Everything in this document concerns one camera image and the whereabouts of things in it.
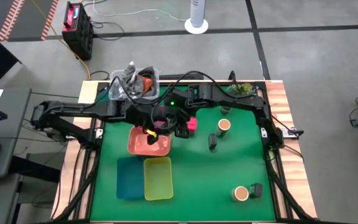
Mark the gold-lid spice jar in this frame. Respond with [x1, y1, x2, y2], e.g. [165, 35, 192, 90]
[230, 185, 250, 202]
[215, 118, 232, 139]

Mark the white floor cable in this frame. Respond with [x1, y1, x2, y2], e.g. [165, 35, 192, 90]
[91, 0, 188, 23]

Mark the grey desk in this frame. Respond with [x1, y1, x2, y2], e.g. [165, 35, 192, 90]
[0, 86, 32, 224]

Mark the clear plastic storage bin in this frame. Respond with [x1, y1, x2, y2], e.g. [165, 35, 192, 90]
[109, 67, 160, 101]

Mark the orange cloth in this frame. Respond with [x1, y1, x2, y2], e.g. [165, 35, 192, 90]
[143, 76, 154, 93]

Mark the dark green cloth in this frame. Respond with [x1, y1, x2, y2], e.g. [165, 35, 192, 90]
[95, 88, 113, 103]

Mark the black crate red top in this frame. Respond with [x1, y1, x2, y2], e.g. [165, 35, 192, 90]
[62, 1, 94, 62]

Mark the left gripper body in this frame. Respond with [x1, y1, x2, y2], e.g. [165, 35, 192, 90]
[126, 104, 167, 131]

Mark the white tower fan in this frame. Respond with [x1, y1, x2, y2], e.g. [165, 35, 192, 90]
[184, 0, 209, 35]

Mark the yellow floor cable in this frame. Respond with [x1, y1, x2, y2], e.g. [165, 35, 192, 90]
[31, 0, 91, 80]

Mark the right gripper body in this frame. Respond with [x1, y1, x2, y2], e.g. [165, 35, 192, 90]
[165, 107, 197, 128]

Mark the striped floor mat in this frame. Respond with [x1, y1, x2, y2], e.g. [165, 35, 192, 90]
[0, 0, 59, 43]

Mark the dark grey cloth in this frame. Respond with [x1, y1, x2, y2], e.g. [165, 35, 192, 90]
[137, 65, 155, 78]

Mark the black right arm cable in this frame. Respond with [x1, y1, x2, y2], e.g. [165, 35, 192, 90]
[150, 70, 260, 125]

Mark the grey checked cloth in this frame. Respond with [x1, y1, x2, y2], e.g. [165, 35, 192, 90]
[116, 61, 145, 96]

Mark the green table mat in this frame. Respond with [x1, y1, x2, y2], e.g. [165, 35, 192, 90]
[90, 83, 276, 222]

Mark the black table clamp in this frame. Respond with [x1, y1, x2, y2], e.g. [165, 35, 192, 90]
[227, 70, 238, 85]

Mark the orange plastic bin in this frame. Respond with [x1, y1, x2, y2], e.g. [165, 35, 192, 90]
[127, 125, 172, 157]

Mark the potted succulent plant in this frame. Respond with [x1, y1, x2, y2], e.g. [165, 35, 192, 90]
[227, 82, 257, 96]

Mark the blue plastic bin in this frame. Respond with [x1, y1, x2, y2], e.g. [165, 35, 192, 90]
[116, 156, 145, 200]

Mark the yellow plastic bin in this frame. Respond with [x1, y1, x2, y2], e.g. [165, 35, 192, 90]
[144, 156, 174, 202]

